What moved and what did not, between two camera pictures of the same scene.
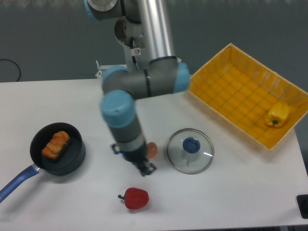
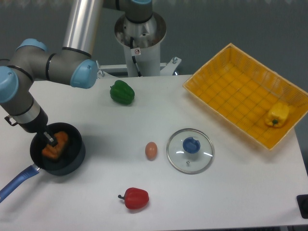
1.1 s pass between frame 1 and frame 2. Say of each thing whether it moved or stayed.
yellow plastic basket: stayed
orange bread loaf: stayed
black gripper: moved
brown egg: stayed
